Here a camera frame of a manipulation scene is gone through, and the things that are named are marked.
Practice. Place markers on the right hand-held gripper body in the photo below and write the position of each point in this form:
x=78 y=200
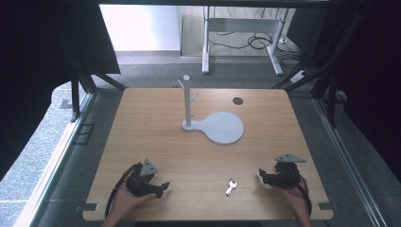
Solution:
x=285 y=176

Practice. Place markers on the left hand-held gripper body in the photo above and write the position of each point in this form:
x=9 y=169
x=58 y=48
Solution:
x=141 y=182

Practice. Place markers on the person's right hand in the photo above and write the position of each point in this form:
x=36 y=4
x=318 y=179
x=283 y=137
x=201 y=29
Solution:
x=296 y=198

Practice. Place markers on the person's left hand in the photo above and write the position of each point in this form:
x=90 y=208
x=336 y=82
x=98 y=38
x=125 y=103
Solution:
x=126 y=203

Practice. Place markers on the silver key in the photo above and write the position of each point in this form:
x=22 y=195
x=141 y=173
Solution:
x=230 y=186

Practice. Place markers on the grey key stand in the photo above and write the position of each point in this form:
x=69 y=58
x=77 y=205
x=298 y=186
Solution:
x=220 y=127

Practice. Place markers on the round black table hole cover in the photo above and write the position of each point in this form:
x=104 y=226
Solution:
x=237 y=101

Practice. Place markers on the white power strip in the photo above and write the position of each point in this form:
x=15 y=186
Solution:
x=298 y=76

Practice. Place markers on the black curtain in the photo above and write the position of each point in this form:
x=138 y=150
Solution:
x=369 y=78
x=38 y=63

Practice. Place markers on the black metal frame strut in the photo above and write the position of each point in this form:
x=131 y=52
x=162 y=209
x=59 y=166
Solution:
x=327 y=88
x=75 y=97

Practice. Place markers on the white desk frame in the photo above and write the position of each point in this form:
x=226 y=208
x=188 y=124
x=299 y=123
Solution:
x=242 y=25

